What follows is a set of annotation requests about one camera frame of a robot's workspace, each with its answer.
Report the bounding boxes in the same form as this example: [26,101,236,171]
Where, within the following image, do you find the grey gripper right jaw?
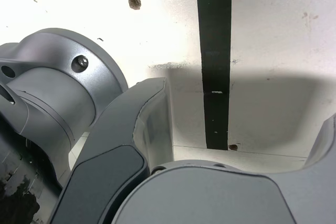
[110,113,336,224]

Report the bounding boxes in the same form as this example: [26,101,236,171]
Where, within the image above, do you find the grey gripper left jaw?
[49,77,175,224]

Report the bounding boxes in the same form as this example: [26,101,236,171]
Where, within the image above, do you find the black tape strip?
[196,0,234,150]

